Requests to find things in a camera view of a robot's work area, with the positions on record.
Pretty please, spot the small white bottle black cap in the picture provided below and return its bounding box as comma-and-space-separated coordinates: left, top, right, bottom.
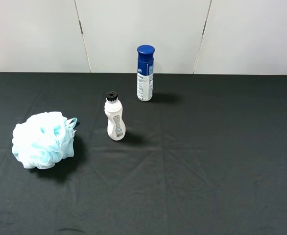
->
104, 91, 126, 141

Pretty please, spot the tall blue white spray bottle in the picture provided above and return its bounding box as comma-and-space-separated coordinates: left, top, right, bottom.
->
137, 45, 155, 102

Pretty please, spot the blue white mesh bath loofah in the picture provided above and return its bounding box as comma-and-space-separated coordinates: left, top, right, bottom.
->
12, 112, 77, 169

